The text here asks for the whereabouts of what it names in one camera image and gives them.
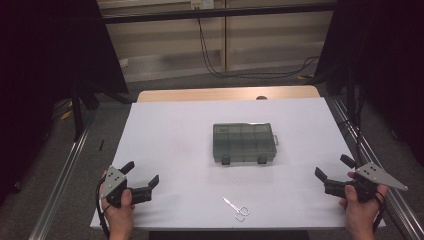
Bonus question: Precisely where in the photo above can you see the person's left hand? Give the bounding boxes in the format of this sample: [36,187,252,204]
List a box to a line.
[99,170,136,231]

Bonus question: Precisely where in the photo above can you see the black cable along rail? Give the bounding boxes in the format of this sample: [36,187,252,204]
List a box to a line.
[336,84,366,164]

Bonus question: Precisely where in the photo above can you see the black horizontal bar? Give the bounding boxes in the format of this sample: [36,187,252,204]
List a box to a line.
[101,3,337,25]

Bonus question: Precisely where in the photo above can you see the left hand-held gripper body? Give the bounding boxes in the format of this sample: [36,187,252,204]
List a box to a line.
[100,165,153,208]

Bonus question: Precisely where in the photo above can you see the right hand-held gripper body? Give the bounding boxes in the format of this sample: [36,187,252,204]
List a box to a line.
[324,162,408,204]

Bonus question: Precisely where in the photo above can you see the right hand-held gripper cable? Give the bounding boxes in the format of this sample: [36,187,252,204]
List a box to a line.
[372,191,388,233]

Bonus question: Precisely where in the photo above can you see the clear grey compartment box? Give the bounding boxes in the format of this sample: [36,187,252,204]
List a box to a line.
[212,122,280,166]

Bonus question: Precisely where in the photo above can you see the black metal stand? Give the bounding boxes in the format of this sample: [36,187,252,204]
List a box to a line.
[70,79,101,142]

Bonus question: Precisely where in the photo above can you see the small silver scissors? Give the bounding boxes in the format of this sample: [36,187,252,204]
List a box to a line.
[222,196,250,223]

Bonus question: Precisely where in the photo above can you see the dark curtain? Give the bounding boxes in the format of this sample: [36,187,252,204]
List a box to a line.
[0,0,130,205]
[314,0,424,166]

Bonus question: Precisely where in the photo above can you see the white power outlet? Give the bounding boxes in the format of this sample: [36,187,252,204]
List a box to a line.
[190,0,215,10]

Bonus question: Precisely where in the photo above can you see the metal floor rail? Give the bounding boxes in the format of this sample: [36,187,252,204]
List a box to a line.
[329,96,424,240]
[29,128,90,240]

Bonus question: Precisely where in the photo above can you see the black wall cables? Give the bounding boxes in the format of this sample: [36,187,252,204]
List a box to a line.
[197,18,320,80]

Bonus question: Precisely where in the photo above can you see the white table sheet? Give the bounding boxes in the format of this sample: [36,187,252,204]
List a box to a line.
[89,97,387,231]

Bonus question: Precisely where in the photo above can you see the person's right hand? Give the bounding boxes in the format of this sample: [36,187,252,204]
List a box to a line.
[339,184,389,231]

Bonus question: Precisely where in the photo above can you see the wooden table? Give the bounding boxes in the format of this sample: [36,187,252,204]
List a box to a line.
[137,85,321,103]

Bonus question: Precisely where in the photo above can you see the yellow floor piece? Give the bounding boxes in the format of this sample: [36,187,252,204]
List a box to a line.
[59,100,74,121]

